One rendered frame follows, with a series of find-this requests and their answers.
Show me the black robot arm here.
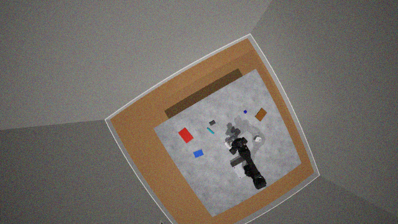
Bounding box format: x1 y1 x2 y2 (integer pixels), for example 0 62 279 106
231 138 267 189

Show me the red flat plate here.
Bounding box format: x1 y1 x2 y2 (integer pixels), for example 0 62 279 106
178 128 193 143

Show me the brown flat bar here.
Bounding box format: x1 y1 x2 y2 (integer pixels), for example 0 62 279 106
255 108 267 121

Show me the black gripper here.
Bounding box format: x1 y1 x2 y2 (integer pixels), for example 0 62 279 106
229 137 247 155

